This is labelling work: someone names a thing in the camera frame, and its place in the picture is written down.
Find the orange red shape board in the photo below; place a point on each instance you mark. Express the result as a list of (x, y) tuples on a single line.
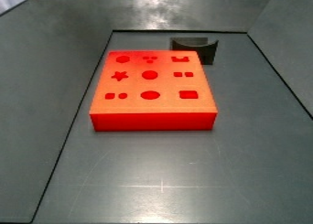
[(152, 90)]

